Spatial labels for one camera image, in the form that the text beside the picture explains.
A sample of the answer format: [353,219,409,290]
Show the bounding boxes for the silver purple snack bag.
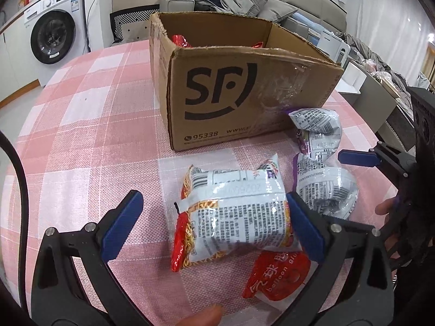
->
[293,153,359,219]
[288,108,342,162]

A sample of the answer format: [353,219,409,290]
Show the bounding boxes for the red white balloon snack bag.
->
[242,251,318,311]

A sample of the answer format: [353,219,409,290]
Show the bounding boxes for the red white noodle snack bag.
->
[171,155,302,272]

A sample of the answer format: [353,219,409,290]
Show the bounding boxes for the red cone snack bag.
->
[171,35,192,48]

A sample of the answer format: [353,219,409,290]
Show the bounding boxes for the small red snack pack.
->
[253,41,264,49]

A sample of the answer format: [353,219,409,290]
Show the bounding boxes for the person's right hand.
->
[374,197,400,272]

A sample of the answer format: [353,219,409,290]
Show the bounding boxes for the person's left hand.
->
[176,304,223,326]

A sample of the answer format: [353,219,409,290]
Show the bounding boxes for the white paper roll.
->
[335,62,366,95]

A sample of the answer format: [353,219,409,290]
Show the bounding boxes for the white electric kettle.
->
[316,30,350,68]

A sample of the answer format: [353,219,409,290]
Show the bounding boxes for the brown SF cardboard box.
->
[150,12,344,152]

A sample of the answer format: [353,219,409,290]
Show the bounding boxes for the grey sofa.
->
[159,0,347,39]

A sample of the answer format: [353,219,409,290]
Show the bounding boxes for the pink plaid tablecloth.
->
[0,39,398,326]

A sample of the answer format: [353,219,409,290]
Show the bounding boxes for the grey and black clothes pile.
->
[194,0,254,15]

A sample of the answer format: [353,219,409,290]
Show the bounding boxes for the black patterned chair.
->
[109,4,159,43]

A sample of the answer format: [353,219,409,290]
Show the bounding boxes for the white washing machine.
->
[24,0,89,86]

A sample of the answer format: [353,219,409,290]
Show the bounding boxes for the black camera cable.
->
[0,129,31,313]

